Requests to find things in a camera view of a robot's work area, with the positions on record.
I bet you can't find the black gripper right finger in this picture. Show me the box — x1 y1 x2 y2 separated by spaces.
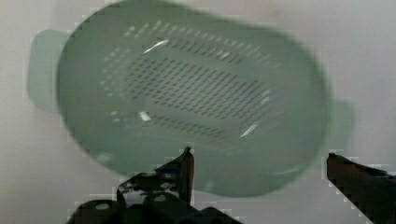
326 153 396 224

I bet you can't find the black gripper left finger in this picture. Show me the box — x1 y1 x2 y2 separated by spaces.
66 147 242 224

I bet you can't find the green plastic strainer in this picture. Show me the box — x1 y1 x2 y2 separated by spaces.
28 0 354 198

